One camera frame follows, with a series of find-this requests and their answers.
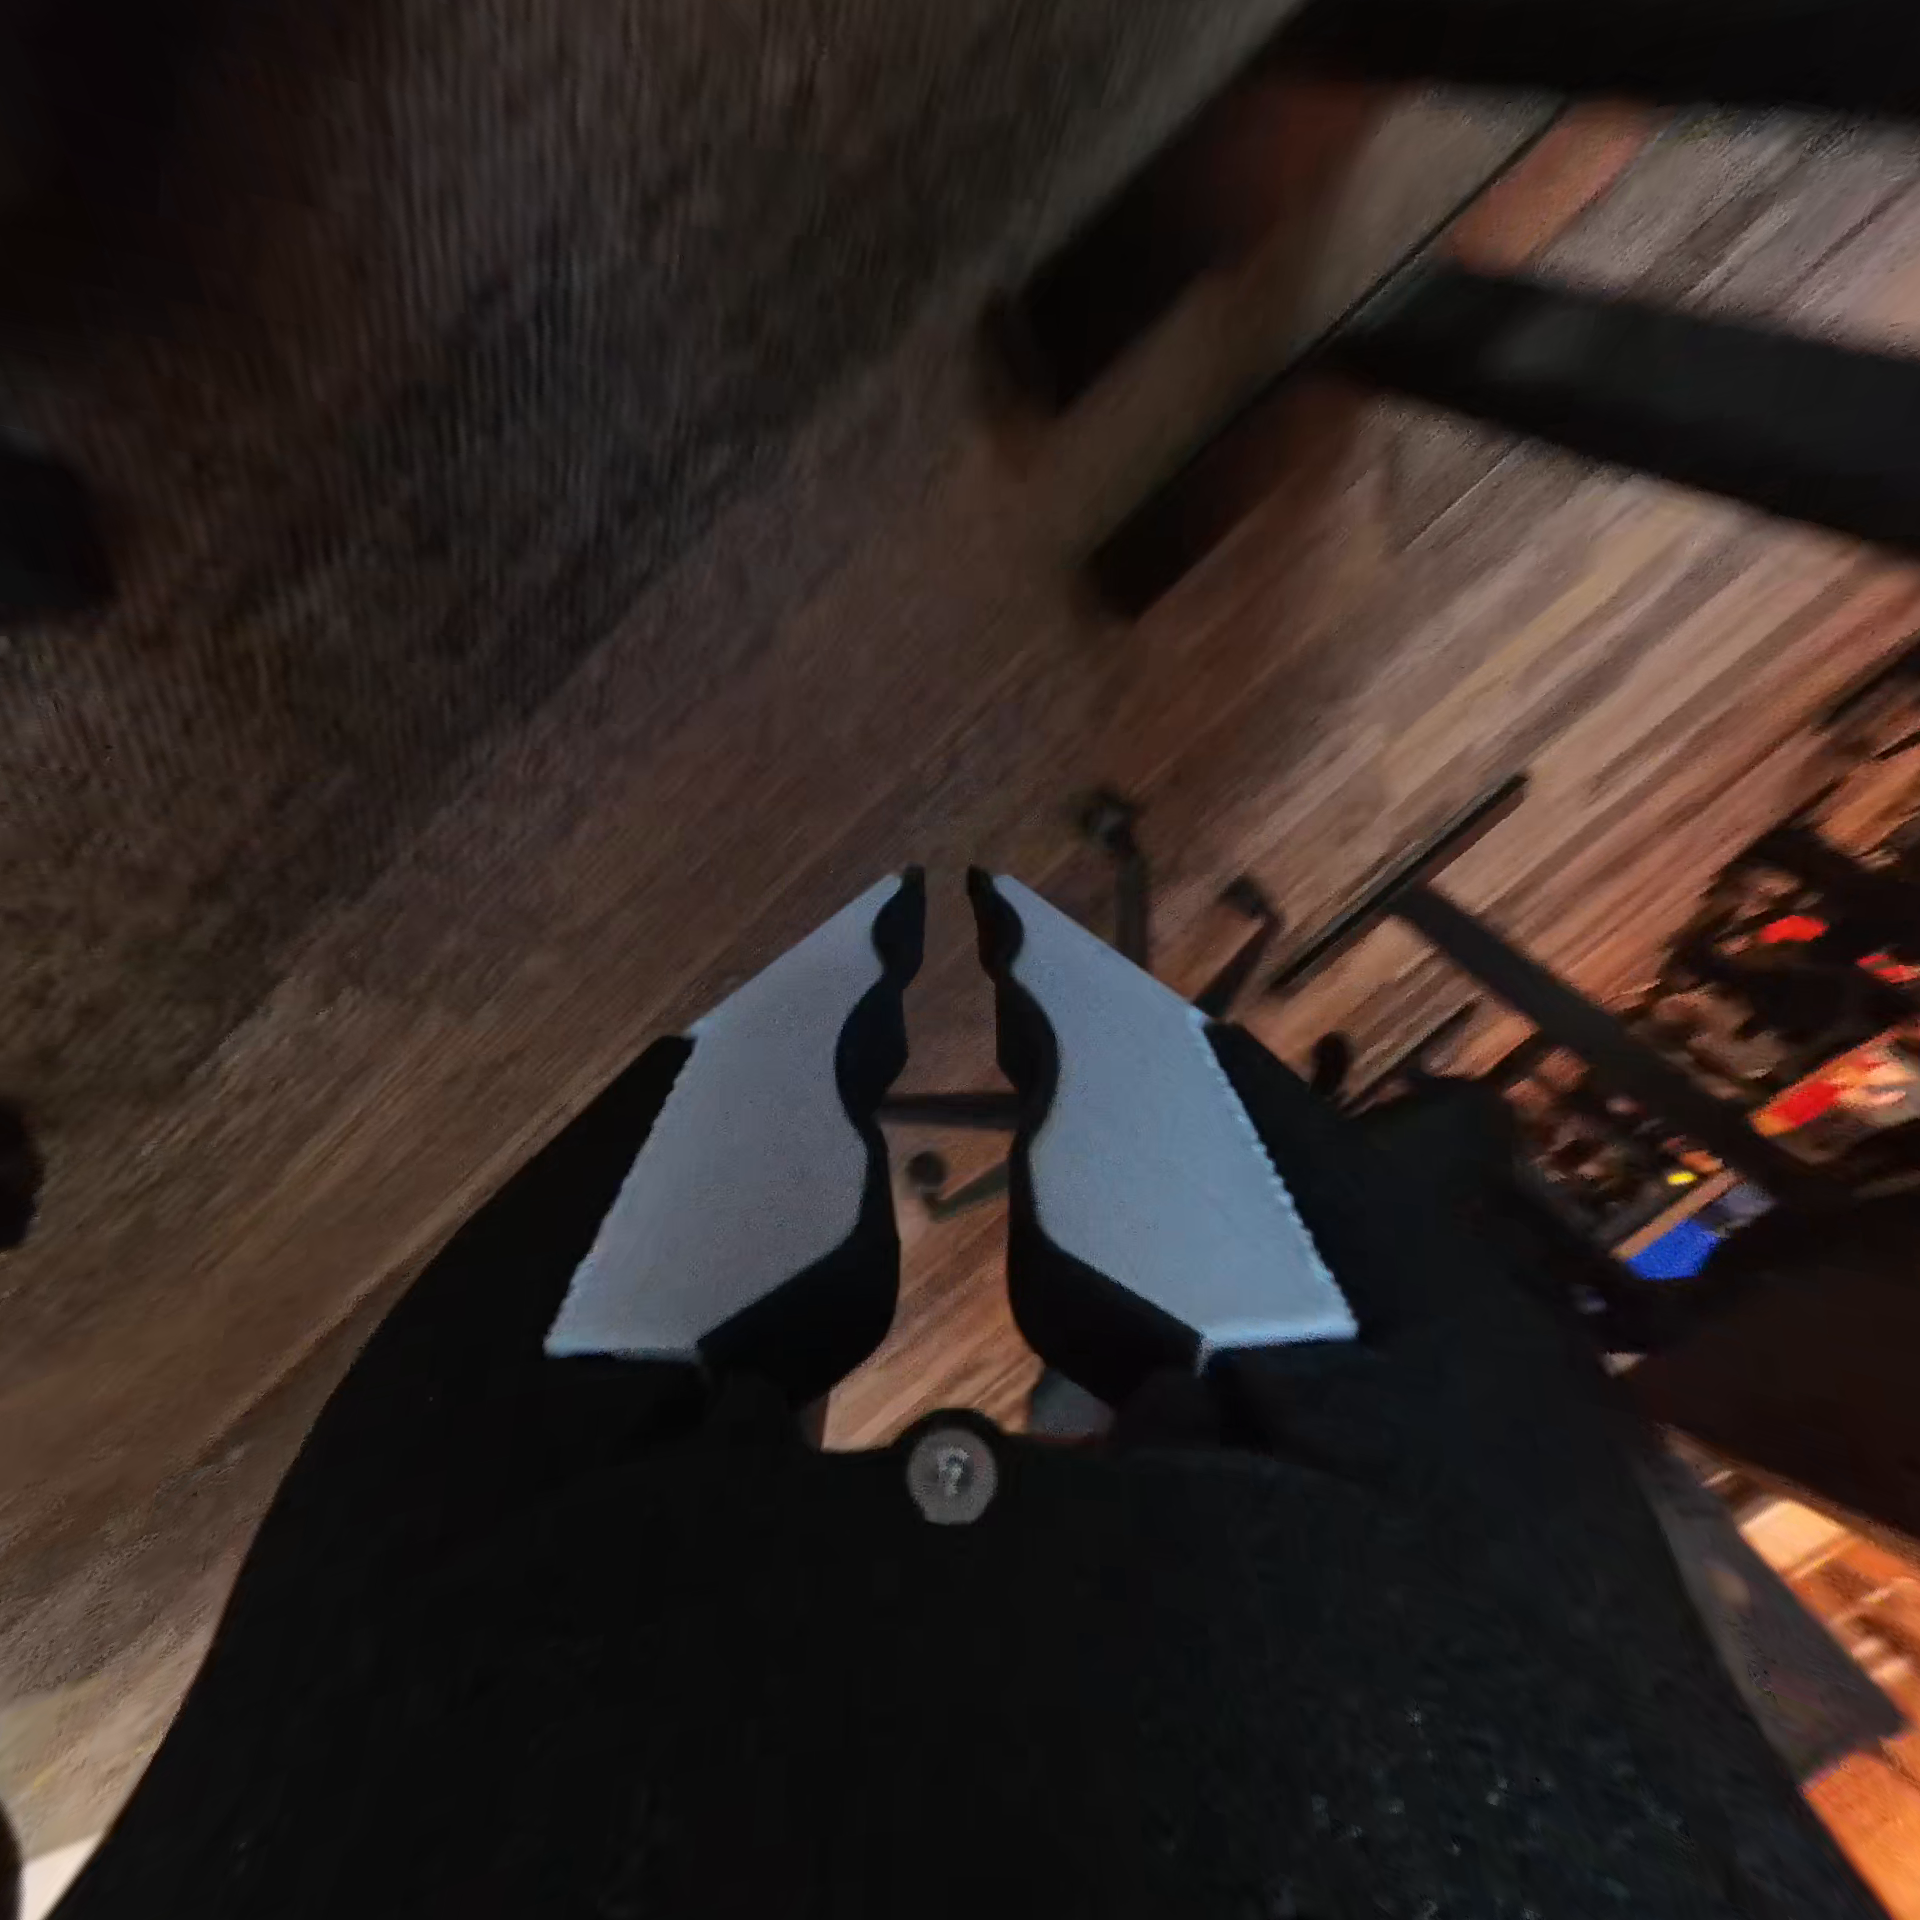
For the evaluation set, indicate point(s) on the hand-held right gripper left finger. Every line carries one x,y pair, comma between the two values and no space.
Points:
736,1183

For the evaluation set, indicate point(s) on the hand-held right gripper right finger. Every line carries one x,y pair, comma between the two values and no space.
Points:
1171,1183

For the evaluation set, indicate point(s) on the black metal desk leg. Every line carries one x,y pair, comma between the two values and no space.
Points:
1651,391
1574,1021

